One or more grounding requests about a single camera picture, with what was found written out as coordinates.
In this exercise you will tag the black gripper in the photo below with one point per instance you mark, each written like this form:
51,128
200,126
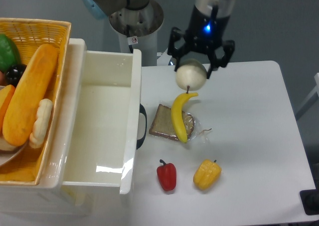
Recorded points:
202,36

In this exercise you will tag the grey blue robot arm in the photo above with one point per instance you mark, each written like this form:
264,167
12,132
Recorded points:
219,57

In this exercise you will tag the open upper white drawer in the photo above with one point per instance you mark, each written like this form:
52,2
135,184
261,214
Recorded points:
105,133

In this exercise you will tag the white drawer cabinet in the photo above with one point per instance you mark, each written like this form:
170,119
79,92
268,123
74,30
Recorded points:
51,195

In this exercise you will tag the yellow banana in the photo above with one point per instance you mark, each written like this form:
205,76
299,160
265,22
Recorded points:
183,123

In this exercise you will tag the wrapped brown bread slice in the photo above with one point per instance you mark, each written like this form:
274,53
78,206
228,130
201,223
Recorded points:
162,125

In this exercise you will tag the yellow bell pepper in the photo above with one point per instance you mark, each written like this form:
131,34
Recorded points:
207,174

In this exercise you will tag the red bell pepper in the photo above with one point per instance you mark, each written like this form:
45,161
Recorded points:
167,175

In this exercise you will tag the yellow wicker basket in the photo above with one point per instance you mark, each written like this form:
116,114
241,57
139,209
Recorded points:
29,34

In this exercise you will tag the black device at edge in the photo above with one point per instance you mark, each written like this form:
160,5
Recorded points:
310,201

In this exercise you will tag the small cream squash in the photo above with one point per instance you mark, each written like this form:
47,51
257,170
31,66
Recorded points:
40,126

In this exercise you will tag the black round fruit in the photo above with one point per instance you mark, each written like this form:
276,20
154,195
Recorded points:
14,73

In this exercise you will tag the green bell pepper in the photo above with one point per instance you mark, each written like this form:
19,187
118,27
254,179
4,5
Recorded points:
9,54

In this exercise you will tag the long orange bread loaf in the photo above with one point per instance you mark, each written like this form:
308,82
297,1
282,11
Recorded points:
20,115

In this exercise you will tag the orange fruit slice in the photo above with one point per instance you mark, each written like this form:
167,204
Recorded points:
6,95

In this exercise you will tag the red fruit at edge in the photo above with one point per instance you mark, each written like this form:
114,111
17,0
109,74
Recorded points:
2,79

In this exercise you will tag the white metal bracket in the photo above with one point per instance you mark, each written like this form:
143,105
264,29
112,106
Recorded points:
163,59

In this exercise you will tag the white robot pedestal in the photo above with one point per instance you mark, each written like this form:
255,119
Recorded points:
138,29

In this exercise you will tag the white frame at right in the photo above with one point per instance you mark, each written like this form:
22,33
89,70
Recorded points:
309,100

